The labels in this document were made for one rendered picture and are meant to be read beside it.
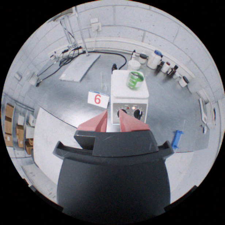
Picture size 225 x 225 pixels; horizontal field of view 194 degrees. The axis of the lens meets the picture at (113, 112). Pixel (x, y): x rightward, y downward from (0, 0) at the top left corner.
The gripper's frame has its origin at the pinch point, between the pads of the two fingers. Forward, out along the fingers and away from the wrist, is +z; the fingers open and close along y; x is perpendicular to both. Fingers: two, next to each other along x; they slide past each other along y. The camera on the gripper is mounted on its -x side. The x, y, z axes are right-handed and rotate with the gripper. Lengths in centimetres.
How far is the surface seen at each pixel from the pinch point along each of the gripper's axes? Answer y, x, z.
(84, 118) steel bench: 12.0, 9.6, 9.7
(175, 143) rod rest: -31.1, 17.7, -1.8
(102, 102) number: 4.5, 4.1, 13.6
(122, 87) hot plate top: -2.8, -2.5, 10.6
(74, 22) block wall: 33, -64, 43
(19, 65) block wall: 215, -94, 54
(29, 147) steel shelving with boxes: 230, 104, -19
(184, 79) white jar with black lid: -52, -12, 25
